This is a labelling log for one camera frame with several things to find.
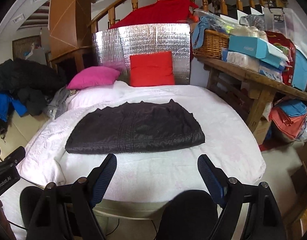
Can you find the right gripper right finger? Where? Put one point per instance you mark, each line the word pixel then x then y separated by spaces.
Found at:
pixel 263 220

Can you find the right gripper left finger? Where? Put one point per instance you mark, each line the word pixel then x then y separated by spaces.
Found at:
pixel 66 212

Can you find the black quilted jacket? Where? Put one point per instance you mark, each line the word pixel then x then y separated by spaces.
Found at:
pixel 136 128

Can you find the pile of dark clothes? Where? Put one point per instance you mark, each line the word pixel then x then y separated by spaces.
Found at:
pixel 25 88

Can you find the white embossed bed blanket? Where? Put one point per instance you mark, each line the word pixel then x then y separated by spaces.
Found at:
pixel 151 176

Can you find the grey folded garment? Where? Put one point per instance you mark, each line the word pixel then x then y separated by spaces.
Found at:
pixel 58 104

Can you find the stack of red blue cloths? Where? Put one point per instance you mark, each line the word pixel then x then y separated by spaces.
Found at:
pixel 289 117

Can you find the pink cushion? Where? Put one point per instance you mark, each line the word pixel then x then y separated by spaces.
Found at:
pixel 93 76

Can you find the wooden side table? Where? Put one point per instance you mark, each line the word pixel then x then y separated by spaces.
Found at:
pixel 251 105

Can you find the white patterned tissue pack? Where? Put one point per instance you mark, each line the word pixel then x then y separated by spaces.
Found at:
pixel 243 61

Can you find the blue storage box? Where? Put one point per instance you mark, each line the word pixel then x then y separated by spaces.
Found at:
pixel 299 79

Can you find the silver foil insulation panel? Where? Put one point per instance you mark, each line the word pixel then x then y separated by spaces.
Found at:
pixel 113 47

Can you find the red square cushion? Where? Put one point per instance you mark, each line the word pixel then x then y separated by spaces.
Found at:
pixel 155 69

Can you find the blue shoe box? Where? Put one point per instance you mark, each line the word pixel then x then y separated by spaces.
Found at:
pixel 257 48

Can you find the wicker basket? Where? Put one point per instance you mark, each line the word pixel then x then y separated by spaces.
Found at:
pixel 210 44

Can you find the clear plastic storage bin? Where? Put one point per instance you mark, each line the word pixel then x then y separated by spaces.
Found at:
pixel 286 22

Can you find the blue cloth on basket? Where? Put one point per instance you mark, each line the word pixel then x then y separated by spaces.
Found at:
pixel 204 23

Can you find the red cloth on railing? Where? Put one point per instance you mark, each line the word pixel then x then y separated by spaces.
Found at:
pixel 163 11

